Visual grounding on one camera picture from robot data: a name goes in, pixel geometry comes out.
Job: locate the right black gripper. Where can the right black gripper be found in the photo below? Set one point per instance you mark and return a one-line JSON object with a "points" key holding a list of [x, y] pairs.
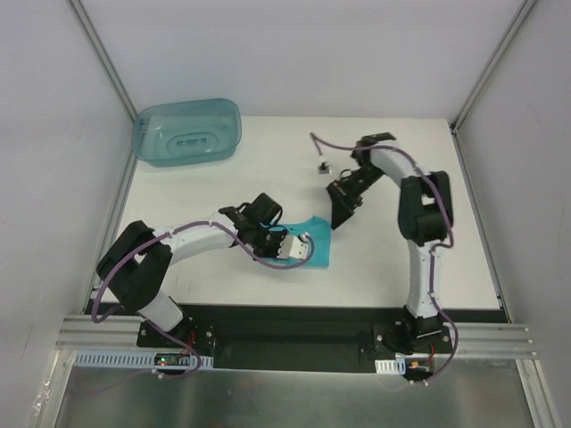
{"points": [[344, 196]]}

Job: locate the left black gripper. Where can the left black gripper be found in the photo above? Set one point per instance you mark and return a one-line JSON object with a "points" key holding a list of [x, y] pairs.
{"points": [[271, 243]]}

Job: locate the teal t shirt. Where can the teal t shirt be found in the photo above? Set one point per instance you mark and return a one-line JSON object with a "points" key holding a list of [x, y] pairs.
{"points": [[320, 231]]}

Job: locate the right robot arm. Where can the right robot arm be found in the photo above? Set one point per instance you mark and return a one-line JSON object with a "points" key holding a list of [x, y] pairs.
{"points": [[425, 219]]}

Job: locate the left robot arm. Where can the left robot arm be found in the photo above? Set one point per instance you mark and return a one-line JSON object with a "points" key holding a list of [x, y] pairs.
{"points": [[135, 266]]}

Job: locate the translucent blue plastic bin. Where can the translucent blue plastic bin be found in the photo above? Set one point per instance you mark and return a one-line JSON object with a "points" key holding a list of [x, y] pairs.
{"points": [[187, 133]]}

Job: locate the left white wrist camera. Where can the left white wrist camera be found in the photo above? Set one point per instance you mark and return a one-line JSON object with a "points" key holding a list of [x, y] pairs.
{"points": [[296, 247]]}

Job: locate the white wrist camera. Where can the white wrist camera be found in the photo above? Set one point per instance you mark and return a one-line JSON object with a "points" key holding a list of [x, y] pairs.
{"points": [[296, 247], [324, 168]]}

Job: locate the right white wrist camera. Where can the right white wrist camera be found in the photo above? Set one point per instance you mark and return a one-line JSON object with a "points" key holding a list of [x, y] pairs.
{"points": [[324, 168]]}

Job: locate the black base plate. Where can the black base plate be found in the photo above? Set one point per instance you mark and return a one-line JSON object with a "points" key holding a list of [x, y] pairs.
{"points": [[300, 339]]}

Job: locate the right white cable duct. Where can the right white cable duct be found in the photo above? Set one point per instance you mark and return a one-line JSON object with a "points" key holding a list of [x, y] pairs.
{"points": [[390, 366]]}

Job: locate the white cable duct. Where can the white cable duct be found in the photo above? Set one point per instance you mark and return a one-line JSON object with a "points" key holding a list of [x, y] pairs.
{"points": [[390, 366], [134, 359]]}

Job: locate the left white cable duct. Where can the left white cable duct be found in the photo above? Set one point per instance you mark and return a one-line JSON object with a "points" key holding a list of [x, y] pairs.
{"points": [[134, 359]]}

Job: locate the right aluminium frame post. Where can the right aluminium frame post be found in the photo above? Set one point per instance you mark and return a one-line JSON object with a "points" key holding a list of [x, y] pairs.
{"points": [[505, 42]]}

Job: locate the aluminium frame post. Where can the aluminium frame post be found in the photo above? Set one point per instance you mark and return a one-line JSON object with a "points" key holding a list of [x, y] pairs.
{"points": [[86, 24], [505, 42]]}

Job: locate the left aluminium frame post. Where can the left aluminium frame post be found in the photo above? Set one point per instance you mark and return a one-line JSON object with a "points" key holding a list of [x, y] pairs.
{"points": [[86, 24]]}

